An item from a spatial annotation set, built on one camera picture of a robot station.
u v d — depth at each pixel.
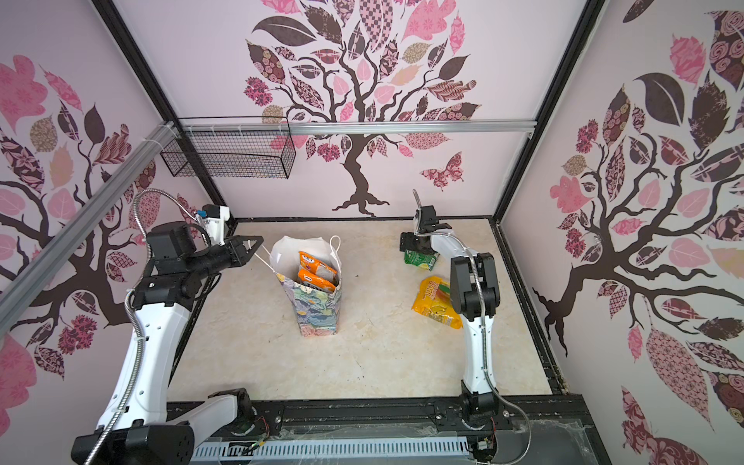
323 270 0.86
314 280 0.78
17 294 0.49
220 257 0.59
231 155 1.22
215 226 0.61
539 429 0.71
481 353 0.62
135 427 0.37
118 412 0.37
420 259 1.03
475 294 0.53
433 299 0.90
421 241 0.81
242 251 0.61
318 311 0.76
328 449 0.70
